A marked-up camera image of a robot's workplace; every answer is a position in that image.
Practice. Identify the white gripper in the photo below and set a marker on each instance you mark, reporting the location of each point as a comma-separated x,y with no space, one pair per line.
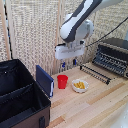
69,51

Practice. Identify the red plastic cup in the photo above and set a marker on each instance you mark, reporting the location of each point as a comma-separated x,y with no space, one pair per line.
62,82

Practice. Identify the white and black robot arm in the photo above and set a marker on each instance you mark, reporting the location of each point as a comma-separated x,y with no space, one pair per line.
75,23

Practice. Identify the black fabric storage bin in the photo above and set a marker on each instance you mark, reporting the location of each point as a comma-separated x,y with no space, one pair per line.
20,96

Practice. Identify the yellow food pieces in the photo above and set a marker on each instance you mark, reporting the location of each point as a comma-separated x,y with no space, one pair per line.
79,85

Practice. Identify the white bowl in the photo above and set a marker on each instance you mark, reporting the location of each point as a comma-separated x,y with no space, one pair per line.
80,89

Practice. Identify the dark blue flat box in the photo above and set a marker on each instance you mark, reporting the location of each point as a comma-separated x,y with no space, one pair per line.
44,80

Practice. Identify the black toaster oven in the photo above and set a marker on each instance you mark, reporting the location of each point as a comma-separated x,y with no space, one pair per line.
113,56

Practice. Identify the wooden vertical post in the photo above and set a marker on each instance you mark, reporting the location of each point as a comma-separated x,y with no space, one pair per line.
58,33

